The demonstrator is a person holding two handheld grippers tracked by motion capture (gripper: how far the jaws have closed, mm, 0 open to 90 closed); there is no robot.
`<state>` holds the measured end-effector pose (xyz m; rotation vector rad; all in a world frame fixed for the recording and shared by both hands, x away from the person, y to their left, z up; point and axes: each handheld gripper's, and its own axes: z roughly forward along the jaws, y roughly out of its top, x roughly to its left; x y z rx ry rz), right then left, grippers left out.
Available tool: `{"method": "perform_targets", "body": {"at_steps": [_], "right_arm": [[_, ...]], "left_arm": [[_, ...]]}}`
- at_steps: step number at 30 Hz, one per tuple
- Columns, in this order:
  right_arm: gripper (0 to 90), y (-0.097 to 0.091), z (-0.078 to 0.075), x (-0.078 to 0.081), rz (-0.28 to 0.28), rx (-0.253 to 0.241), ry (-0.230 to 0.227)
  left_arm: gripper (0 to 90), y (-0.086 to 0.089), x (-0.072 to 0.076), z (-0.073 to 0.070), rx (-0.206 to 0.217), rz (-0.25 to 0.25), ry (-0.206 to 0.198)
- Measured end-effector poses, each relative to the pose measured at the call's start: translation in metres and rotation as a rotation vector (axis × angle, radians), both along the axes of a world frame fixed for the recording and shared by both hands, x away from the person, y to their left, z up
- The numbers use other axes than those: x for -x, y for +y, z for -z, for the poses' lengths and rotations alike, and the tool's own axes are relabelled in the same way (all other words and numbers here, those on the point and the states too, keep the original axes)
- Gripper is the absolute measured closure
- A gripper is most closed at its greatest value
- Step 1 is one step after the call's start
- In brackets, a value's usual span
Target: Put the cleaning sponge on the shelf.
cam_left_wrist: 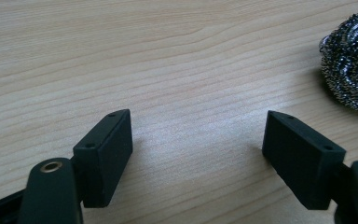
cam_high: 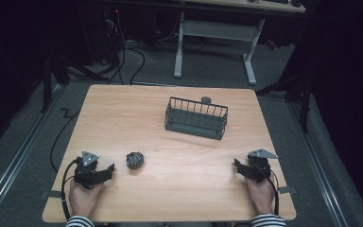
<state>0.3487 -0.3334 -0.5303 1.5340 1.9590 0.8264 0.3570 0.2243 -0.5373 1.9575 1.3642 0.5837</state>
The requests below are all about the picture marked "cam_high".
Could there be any white-framed desk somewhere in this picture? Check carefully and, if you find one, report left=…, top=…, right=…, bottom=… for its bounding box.
left=173, top=0, right=307, bottom=86

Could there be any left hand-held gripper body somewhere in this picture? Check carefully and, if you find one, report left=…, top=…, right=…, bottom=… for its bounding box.
left=73, top=150, right=105, bottom=190

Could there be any grey tape strip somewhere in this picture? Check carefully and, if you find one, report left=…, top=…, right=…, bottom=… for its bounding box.
left=40, top=189, right=63, bottom=200
left=278, top=185, right=297, bottom=195

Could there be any small red object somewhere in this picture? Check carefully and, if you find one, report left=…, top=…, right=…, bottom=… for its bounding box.
left=266, top=39, right=279, bottom=52

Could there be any person's left hand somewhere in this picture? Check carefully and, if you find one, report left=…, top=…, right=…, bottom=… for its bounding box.
left=68, top=180, right=104, bottom=219

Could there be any black floor cable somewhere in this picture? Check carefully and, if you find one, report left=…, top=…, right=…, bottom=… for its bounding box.
left=49, top=108, right=82, bottom=173

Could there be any person's right hand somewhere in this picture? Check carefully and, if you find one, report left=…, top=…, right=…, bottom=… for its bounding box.
left=244, top=175, right=276, bottom=217

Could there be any bundle of black cables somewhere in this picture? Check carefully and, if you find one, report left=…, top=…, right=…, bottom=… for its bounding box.
left=102, top=8, right=147, bottom=86

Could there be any metal floor rail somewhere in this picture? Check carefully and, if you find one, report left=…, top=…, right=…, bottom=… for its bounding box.
left=0, top=83, right=68, bottom=226
left=287, top=100, right=350, bottom=227

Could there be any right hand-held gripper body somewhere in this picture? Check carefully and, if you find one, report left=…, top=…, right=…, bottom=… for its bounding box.
left=246, top=148, right=279, bottom=184

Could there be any steel wool scouring ball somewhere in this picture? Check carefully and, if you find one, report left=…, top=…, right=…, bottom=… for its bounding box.
left=125, top=150, right=146, bottom=170

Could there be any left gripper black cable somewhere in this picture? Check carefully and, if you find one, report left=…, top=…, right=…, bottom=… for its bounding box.
left=60, top=158, right=80, bottom=221

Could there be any dark wire basket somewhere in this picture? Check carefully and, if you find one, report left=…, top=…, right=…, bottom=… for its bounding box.
left=164, top=96, right=230, bottom=141

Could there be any black metal stand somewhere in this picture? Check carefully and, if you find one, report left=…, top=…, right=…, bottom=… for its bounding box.
left=255, top=70, right=314, bottom=134
left=40, top=51, right=110, bottom=114

